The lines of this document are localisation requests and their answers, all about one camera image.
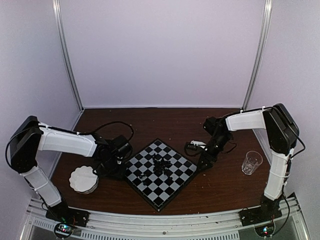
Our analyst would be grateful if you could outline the aluminium corner post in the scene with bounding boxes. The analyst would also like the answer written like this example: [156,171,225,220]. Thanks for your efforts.
[242,0,273,110]
[52,0,84,112]

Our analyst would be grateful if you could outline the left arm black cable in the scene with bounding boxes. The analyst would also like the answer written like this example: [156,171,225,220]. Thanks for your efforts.
[7,121,135,171]

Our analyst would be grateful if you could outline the black and grey chessboard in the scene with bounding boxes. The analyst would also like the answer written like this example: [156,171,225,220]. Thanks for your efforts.
[124,138,197,212]

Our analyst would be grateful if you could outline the clear drinking glass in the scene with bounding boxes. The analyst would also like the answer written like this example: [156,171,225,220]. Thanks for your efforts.
[241,150,263,176]

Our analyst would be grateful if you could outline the pile of black chess pieces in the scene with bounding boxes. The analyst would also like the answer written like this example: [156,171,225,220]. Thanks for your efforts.
[138,154,173,182]

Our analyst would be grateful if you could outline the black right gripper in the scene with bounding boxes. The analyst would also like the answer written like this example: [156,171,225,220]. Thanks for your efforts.
[196,132,231,173]

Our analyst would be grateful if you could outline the left aluminium corner post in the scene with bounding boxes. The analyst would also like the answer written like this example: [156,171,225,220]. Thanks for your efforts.
[52,0,84,112]

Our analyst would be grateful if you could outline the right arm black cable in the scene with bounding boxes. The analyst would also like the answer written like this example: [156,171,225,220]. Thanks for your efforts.
[284,129,306,226]

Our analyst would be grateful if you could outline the round control board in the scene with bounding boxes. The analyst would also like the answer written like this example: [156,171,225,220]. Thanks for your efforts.
[254,222,275,238]
[53,223,75,239]

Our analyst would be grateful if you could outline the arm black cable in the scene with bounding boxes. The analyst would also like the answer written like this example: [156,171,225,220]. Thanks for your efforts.
[7,121,135,171]
[284,129,306,226]

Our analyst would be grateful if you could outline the right round control board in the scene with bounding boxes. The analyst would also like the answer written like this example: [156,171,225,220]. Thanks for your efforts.
[254,222,275,238]

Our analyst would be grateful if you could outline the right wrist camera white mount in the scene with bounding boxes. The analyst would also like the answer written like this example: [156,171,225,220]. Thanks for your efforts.
[184,140,206,151]

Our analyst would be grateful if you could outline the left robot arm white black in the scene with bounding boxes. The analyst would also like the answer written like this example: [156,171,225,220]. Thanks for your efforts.
[5,115,133,222]

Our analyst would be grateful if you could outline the aluminium front rail frame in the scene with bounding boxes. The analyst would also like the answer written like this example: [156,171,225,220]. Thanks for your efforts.
[18,197,311,240]

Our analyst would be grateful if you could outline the right aluminium corner post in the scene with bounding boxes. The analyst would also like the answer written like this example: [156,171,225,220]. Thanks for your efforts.
[242,0,273,110]

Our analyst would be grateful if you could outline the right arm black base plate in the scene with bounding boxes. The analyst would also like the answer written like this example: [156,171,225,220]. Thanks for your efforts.
[239,206,283,227]

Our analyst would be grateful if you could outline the left round control board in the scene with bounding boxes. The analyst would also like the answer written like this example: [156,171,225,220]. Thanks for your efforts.
[53,223,75,239]

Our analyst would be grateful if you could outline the white scalloped bowl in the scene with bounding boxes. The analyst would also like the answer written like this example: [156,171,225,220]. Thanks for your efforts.
[69,165,99,195]

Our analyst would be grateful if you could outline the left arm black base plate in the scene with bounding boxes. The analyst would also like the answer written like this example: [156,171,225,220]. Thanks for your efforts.
[45,208,90,227]

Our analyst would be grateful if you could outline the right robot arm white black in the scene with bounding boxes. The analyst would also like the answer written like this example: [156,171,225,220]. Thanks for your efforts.
[197,103,300,221]

